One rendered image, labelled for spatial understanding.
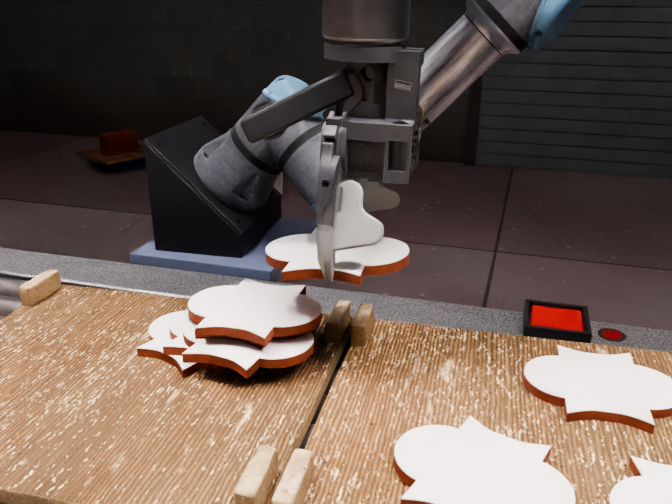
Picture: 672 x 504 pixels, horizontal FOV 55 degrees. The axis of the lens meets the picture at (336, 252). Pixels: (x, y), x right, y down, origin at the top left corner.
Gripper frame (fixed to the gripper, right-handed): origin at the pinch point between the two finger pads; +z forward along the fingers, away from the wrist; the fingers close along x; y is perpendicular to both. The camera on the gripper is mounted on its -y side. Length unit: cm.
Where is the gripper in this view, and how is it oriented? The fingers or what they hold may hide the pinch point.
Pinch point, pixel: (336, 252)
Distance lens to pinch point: 64.6
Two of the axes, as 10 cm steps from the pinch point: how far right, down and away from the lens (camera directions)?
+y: 9.7, 1.1, -2.1
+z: -0.2, 9.2, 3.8
